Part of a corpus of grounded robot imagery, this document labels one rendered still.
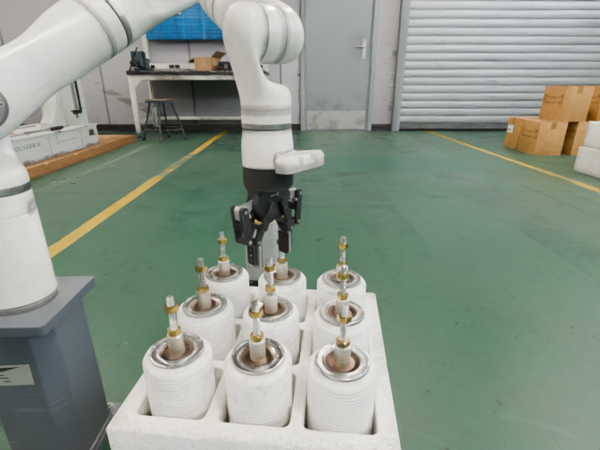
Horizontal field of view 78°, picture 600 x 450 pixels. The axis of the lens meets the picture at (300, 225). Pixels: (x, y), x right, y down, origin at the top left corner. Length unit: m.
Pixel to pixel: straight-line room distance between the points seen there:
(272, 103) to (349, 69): 4.98
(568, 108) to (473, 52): 2.08
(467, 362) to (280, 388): 0.57
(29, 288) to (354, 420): 0.49
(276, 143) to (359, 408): 0.37
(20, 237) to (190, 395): 0.32
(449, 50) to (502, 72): 0.80
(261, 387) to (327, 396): 0.09
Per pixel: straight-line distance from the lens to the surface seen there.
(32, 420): 0.77
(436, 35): 5.72
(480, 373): 0.99
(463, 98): 5.86
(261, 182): 0.53
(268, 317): 0.63
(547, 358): 1.11
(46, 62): 0.63
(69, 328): 0.71
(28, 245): 0.65
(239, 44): 0.51
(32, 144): 3.34
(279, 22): 0.52
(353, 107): 5.49
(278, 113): 0.52
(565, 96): 4.13
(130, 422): 0.62
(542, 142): 4.10
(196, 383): 0.58
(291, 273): 0.76
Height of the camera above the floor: 0.61
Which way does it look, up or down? 21 degrees down
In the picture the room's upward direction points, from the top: straight up
